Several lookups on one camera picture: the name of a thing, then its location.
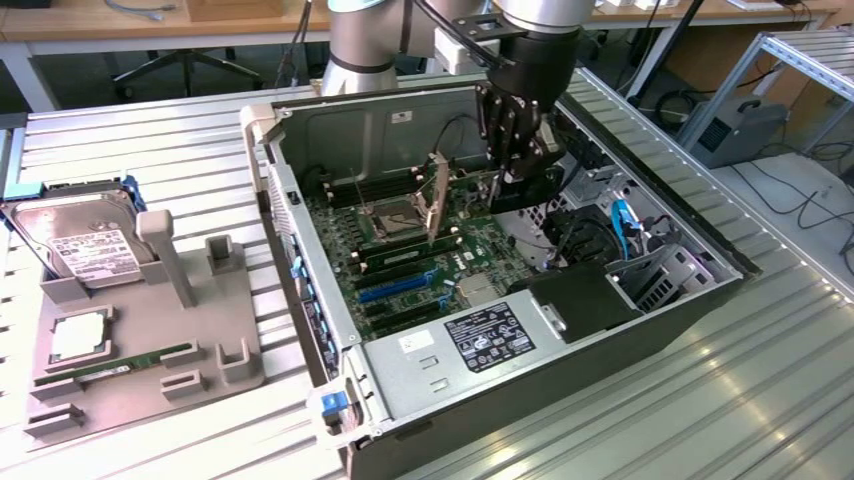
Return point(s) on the black camera bracket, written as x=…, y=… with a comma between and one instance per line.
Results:
x=487, y=25

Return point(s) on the silver finned heatsink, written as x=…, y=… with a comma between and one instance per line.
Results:
x=476, y=292

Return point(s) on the black intrusion switch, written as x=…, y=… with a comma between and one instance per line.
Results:
x=291, y=197

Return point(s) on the grey parts rack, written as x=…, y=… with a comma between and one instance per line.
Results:
x=133, y=400

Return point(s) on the white case label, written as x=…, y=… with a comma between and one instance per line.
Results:
x=402, y=117

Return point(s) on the CPU socket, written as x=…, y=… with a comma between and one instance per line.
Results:
x=394, y=220

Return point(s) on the short black expansion slot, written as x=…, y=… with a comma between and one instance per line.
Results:
x=379, y=308

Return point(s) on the silver hard disk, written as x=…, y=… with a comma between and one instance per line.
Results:
x=67, y=225

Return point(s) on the grey machine box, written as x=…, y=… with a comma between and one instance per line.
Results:
x=741, y=135

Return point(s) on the black rating label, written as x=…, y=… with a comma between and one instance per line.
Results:
x=490, y=337

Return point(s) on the black plastic shroud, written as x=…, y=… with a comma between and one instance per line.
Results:
x=580, y=300

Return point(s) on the green motherboard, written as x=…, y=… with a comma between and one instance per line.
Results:
x=480, y=250

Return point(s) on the silver disk bay cage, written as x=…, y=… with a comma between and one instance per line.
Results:
x=594, y=182

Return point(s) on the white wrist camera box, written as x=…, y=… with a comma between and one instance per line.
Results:
x=456, y=52

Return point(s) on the hard drive with blue caddy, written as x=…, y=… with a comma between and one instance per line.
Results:
x=23, y=191

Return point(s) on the black RAM slot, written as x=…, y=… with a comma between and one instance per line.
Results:
x=374, y=190
x=374, y=183
x=387, y=243
x=374, y=196

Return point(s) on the brown box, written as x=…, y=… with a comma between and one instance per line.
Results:
x=233, y=10

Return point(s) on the silver CPU chip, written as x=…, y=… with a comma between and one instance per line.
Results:
x=80, y=337

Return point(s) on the black slanted pole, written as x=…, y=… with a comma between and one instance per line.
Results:
x=664, y=47

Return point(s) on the open black PC case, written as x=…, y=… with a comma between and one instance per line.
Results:
x=567, y=415

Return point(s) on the black disk connector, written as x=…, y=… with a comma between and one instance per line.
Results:
x=580, y=240

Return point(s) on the silver power supply unit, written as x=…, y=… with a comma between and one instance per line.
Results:
x=427, y=380

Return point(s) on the black office chair base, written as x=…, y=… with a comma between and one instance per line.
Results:
x=183, y=62
x=596, y=40

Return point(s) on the metal socket cover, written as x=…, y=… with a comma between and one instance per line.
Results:
x=422, y=201

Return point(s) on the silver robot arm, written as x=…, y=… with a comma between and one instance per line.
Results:
x=360, y=45

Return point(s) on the aluminium profile frame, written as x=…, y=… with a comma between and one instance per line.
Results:
x=810, y=60

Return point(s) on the graphics card with metal bracket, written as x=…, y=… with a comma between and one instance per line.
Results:
x=436, y=200

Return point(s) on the green RAM stick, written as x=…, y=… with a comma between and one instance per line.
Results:
x=133, y=361
x=400, y=256

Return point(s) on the grey perforated disk bay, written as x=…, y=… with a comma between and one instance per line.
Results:
x=667, y=285

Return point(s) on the thin locking lever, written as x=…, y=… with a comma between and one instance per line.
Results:
x=360, y=192

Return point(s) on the blue case latch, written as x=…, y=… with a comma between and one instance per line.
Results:
x=331, y=404

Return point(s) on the blue expansion slot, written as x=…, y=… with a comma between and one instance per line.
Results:
x=400, y=293

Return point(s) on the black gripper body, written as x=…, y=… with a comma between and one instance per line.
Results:
x=534, y=65

